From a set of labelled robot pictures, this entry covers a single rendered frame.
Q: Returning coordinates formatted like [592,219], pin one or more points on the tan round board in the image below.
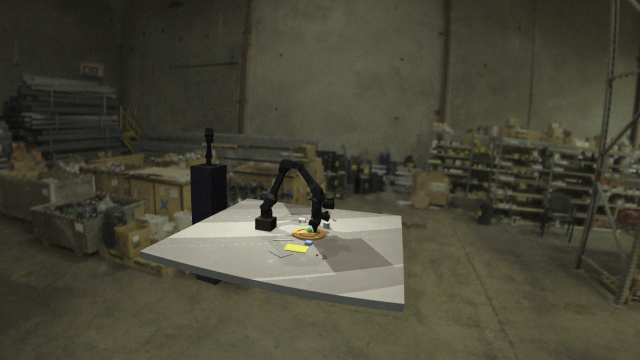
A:
[301,233]

